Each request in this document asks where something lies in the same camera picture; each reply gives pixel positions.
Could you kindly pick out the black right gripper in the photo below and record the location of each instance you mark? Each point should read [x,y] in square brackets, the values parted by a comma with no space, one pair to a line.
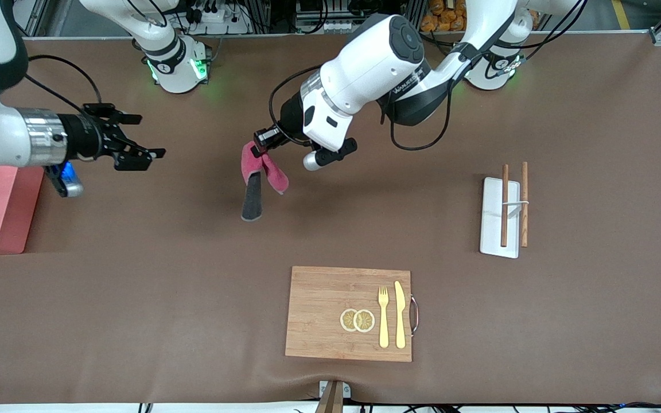
[82,137]

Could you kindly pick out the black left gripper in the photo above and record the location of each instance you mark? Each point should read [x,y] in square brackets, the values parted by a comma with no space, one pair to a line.
[291,121]

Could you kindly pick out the red and grey cloth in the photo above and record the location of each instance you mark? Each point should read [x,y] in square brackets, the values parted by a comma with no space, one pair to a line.
[270,175]

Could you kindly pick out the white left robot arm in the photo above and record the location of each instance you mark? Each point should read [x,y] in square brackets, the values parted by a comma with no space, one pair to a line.
[376,63]

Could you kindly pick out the white power strip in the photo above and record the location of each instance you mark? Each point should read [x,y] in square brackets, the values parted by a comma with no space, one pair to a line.
[216,16]

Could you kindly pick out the wooden cutting board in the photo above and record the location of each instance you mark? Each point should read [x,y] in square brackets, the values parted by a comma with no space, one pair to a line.
[325,310]

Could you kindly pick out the lemon slice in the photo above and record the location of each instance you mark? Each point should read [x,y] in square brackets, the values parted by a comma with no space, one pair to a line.
[346,320]
[365,321]

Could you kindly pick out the yellow fork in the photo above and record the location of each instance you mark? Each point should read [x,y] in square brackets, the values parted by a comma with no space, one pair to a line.
[384,327]

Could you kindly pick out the yellow knife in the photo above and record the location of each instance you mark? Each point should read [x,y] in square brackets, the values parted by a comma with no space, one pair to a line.
[400,321]

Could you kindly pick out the orange snack bags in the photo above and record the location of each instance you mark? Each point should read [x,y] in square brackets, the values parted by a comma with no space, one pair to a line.
[445,14]

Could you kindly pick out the white rectangular tray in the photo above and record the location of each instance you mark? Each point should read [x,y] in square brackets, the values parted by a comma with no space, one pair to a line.
[491,229]

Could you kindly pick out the brown wooden chopstick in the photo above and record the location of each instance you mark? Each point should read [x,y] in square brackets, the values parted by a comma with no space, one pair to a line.
[524,229]
[504,223]

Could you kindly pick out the white band on chopsticks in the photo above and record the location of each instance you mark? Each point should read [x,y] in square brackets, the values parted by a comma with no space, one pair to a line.
[515,203]

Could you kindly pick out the wooden stick at table edge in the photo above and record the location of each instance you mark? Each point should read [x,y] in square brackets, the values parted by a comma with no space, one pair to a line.
[330,401]

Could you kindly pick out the grey metal bracket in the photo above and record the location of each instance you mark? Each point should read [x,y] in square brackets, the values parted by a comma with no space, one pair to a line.
[346,391]

